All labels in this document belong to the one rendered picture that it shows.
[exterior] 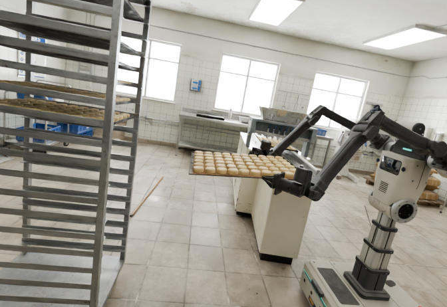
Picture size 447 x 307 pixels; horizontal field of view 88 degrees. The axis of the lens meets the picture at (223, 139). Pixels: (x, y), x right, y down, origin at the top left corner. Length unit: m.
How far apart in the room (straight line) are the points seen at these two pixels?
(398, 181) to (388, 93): 5.59
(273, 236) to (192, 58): 4.33
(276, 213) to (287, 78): 4.23
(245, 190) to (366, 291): 1.39
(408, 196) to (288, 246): 1.01
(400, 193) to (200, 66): 4.65
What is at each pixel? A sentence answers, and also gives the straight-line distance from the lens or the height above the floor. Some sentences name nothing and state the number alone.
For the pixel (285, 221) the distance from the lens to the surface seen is 2.12.
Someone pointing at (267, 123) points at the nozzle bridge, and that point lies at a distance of 2.62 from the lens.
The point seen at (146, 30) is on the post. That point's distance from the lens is 1.51.
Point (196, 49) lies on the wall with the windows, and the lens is 5.57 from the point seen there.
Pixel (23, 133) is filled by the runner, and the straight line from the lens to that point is 1.27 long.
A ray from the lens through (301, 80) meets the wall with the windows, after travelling 5.97.
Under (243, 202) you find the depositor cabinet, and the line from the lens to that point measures 2.75.
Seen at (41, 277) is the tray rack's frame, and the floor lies 0.15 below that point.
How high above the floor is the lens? 1.33
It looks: 10 degrees down
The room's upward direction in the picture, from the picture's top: 10 degrees clockwise
